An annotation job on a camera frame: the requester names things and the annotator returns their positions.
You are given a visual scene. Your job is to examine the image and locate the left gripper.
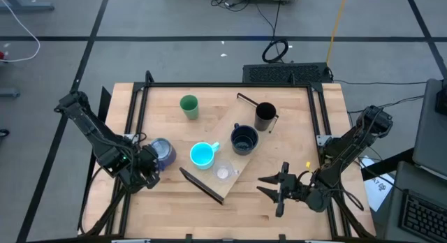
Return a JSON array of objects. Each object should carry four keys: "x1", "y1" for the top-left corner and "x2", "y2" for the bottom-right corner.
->
[{"x1": 120, "y1": 145, "x2": 161, "y2": 194}]

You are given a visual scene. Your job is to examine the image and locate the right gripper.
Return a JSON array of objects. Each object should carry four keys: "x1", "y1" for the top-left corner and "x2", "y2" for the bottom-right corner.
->
[{"x1": 256, "y1": 161, "x2": 314, "y2": 218}]

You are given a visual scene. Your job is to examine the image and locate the blue tumbler mug with lid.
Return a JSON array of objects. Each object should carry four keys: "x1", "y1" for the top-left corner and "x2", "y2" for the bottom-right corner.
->
[{"x1": 150, "y1": 137, "x2": 177, "y2": 172}]

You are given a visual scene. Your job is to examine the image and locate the clear plastic cup with handle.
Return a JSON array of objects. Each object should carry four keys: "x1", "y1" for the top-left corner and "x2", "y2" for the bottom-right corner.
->
[{"x1": 212, "y1": 159, "x2": 240, "y2": 183}]

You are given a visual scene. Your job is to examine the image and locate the dark navy mug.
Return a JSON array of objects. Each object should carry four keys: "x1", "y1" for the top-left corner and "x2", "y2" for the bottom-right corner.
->
[{"x1": 230, "y1": 122, "x2": 260, "y2": 156}]

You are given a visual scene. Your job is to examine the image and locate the cyan mug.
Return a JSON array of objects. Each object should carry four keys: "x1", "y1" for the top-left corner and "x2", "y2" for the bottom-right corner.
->
[{"x1": 189, "y1": 141, "x2": 221, "y2": 170}]

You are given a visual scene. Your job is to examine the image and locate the tall black cup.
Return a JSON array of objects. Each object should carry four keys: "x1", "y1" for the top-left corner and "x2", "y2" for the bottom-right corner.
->
[{"x1": 254, "y1": 101, "x2": 279, "y2": 132}]

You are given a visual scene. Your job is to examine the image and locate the green plastic cup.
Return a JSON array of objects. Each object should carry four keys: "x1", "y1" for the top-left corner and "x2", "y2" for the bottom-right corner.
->
[{"x1": 179, "y1": 94, "x2": 200, "y2": 121}]

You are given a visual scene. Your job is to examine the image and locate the wooden tray board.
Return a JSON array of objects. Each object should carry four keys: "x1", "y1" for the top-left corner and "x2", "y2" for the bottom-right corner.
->
[{"x1": 179, "y1": 92, "x2": 280, "y2": 205}]

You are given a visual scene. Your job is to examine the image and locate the black side panel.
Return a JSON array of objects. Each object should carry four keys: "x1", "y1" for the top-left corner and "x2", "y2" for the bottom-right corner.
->
[{"x1": 89, "y1": 85, "x2": 112, "y2": 174}]

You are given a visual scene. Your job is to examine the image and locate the white paper sheet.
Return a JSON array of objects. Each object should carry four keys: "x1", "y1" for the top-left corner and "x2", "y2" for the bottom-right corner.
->
[{"x1": 359, "y1": 155, "x2": 395, "y2": 212}]

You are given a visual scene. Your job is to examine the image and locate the black computer case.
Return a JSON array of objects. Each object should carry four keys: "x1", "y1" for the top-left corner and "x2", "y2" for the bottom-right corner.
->
[{"x1": 242, "y1": 62, "x2": 332, "y2": 84}]

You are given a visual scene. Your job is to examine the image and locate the grey desk surface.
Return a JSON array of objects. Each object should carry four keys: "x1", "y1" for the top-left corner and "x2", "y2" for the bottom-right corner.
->
[{"x1": 382, "y1": 161, "x2": 447, "y2": 243}]

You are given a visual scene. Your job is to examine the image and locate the black keyboard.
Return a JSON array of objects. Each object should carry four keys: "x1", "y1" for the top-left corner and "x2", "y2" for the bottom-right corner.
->
[{"x1": 397, "y1": 189, "x2": 447, "y2": 243}]

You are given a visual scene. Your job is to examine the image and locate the grey furniture foot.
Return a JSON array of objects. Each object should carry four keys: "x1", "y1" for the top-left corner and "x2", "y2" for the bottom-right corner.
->
[{"x1": 0, "y1": 87, "x2": 21, "y2": 98}]

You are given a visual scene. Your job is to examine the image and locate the grey laptop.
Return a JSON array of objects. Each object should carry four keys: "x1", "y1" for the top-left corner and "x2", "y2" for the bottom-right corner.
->
[{"x1": 411, "y1": 78, "x2": 447, "y2": 181}]

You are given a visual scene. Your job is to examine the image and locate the grey desk leg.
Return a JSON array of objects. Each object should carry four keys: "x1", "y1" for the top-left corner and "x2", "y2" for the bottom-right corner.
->
[{"x1": 0, "y1": 0, "x2": 55, "y2": 12}]

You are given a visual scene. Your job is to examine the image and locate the black aluminium table frame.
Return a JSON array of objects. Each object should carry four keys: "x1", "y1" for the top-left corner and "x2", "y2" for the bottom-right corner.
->
[{"x1": 77, "y1": 70, "x2": 376, "y2": 243}]

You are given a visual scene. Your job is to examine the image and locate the coiled black cable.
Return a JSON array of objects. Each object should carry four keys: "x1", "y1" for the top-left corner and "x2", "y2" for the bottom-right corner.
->
[{"x1": 261, "y1": 38, "x2": 290, "y2": 64}]

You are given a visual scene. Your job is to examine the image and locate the yellow cable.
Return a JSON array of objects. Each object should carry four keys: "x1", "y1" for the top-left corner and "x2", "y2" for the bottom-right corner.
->
[{"x1": 325, "y1": 0, "x2": 350, "y2": 66}]

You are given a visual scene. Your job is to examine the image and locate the white cable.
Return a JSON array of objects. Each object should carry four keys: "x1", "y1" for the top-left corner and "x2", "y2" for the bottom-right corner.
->
[{"x1": 0, "y1": 0, "x2": 41, "y2": 64}]

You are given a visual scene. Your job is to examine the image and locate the black cable bundle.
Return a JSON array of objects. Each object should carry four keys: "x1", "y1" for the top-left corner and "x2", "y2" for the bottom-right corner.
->
[{"x1": 210, "y1": 0, "x2": 252, "y2": 13}]

